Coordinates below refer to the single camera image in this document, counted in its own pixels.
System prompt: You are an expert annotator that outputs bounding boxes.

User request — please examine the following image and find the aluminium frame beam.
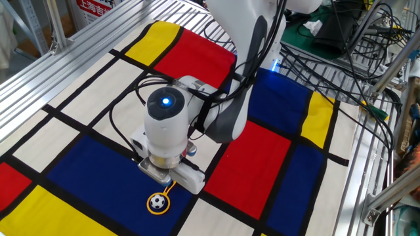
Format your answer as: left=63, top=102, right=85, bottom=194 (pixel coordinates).
left=360, top=170, right=420, bottom=227

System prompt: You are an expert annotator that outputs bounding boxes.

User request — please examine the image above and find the yellow soccer ball pan toy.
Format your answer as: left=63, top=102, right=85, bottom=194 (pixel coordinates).
left=146, top=181, right=177, bottom=216

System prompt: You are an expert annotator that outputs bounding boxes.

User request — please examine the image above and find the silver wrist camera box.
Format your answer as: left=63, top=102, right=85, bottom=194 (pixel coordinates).
left=137, top=157, right=174, bottom=187

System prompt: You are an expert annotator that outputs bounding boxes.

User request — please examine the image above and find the Mondrian pattern cloth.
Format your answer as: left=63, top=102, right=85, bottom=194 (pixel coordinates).
left=0, top=20, right=360, bottom=236

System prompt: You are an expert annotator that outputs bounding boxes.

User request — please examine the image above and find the grey perforated steel upright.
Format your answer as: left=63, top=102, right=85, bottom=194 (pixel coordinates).
left=0, top=0, right=50, bottom=57

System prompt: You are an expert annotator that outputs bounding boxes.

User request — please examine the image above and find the green cutting mat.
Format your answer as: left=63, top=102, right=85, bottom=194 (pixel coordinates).
left=283, top=0, right=371, bottom=62

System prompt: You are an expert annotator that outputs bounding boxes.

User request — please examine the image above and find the brown wooden board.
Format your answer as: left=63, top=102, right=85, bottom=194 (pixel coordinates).
left=395, top=77, right=420, bottom=155

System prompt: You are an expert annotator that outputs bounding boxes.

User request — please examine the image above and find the green cable connector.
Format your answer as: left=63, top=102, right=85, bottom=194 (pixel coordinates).
left=360, top=100, right=390, bottom=121

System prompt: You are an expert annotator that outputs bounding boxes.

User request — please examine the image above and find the small soccer ball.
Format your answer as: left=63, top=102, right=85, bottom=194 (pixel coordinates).
left=150, top=193, right=166, bottom=210

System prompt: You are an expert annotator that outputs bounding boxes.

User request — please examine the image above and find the aluminium frame post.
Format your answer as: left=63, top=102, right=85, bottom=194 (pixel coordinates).
left=370, top=32, right=420, bottom=99
left=42, top=0, right=72, bottom=56

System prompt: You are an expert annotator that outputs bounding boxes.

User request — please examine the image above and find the crumpled white tissue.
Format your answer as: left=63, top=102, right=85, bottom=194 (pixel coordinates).
left=303, top=20, right=324, bottom=36

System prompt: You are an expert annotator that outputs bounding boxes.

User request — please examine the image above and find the red Chinese text sign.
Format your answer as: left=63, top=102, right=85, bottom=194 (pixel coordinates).
left=75, top=0, right=116, bottom=18

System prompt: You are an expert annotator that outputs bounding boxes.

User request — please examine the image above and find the black bag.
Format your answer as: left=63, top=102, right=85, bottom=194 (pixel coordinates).
left=311, top=0, right=362, bottom=55

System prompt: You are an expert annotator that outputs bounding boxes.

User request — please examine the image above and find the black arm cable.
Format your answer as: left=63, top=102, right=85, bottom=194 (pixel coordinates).
left=108, top=73, right=180, bottom=162

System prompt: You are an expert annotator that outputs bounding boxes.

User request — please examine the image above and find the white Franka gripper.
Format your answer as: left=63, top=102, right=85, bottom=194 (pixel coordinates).
left=130, top=127, right=206, bottom=195

